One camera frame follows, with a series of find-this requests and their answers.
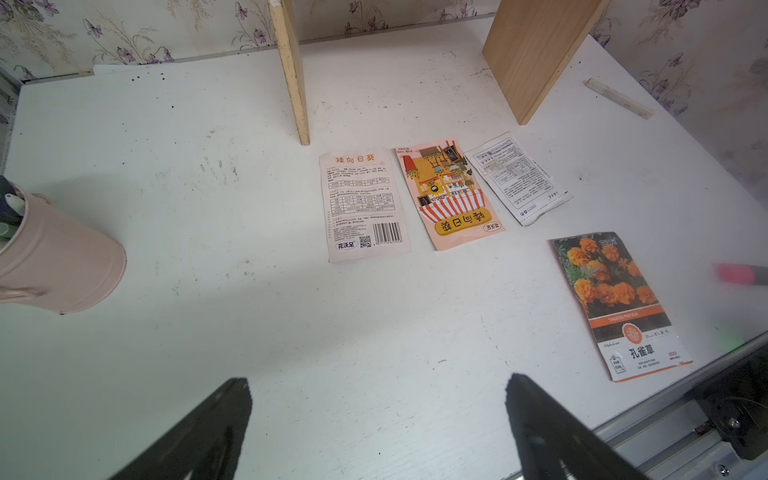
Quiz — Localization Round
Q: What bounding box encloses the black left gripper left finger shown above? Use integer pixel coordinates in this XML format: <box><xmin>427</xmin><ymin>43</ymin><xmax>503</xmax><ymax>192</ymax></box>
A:
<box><xmin>113</xmin><ymin>378</ymin><xmax>252</xmax><ymax>480</ymax></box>

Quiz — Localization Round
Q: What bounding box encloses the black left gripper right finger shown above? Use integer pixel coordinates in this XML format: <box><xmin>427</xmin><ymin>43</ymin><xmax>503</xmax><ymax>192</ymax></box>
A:
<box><xmin>505</xmin><ymin>373</ymin><xmax>646</xmax><ymax>479</ymax></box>

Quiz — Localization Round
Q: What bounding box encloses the orange marigold seed bag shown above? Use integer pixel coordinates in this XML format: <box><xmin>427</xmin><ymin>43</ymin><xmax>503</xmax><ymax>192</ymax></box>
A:
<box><xmin>550</xmin><ymin>232</ymin><xmax>693</xmax><ymax>383</ymax></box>

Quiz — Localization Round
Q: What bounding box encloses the white text seed bag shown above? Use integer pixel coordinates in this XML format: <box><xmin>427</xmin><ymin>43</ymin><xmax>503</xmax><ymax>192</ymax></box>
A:
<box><xmin>467</xmin><ymin>132</ymin><xmax>573</xmax><ymax>227</ymax></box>

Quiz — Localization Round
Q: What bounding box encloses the white barcode seed bag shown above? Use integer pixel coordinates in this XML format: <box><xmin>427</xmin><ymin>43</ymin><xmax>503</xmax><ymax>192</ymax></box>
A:
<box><xmin>319</xmin><ymin>149</ymin><xmax>411</xmax><ymax>263</ymax></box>

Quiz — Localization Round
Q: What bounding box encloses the wooden two-tier shelf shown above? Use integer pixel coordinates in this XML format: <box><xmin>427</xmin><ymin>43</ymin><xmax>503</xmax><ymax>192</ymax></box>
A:
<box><xmin>268</xmin><ymin>0</ymin><xmax>608</xmax><ymax>146</ymax></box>

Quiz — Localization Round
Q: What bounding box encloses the pink pen cup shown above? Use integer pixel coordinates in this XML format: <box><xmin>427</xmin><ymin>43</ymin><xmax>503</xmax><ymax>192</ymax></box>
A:
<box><xmin>1</xmin><ymin>185</ymin><xmax>127</xmax><ymax>315</ymax></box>

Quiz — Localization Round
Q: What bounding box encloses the pink and black marker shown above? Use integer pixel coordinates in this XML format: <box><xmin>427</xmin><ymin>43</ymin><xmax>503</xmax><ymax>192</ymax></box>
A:
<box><xmin>714</xmin><ymin>263</ymin><xmax>768</xmax><ymax>286</ymax></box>

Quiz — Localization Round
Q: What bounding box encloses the white stick on table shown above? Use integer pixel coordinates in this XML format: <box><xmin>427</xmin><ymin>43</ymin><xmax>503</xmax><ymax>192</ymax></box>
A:
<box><xmin>584</xmin><ymin>78</ymin><xmax>654</xmax><ymax>119</ymax></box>

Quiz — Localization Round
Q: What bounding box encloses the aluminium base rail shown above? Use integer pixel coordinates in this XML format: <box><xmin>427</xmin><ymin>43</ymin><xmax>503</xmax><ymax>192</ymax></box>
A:
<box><xmin>587</xmin><ymin>334</ymin><xmax>767</xmax><ymax>479</ymax></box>

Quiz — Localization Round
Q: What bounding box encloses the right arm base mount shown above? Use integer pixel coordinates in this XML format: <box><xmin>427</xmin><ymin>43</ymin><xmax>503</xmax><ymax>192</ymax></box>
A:
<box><xmin>693</xmin><ymin>353</ymin><xmax>767</xmax><ymax>460</ymax></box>

